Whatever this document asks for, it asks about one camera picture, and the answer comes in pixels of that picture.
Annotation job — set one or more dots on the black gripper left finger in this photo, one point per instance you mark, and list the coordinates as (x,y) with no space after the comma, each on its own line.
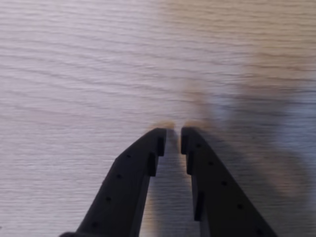
(123,187)

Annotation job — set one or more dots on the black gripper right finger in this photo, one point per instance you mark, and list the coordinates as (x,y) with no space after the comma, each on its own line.
(222,202)

